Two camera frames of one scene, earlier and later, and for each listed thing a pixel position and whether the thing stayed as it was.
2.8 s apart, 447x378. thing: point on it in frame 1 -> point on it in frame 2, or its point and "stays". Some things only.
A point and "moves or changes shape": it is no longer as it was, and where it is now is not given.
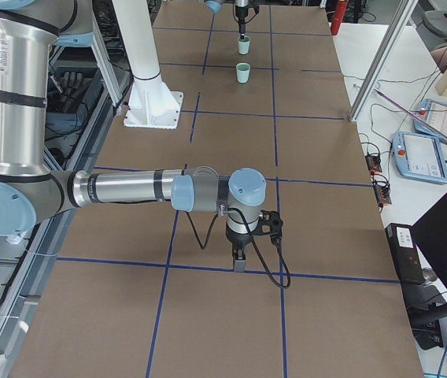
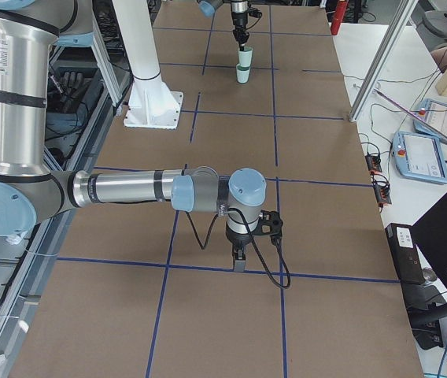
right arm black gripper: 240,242 stays
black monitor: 445,235 stays
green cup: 243,45 moves or changes shape
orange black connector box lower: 383,194 stays
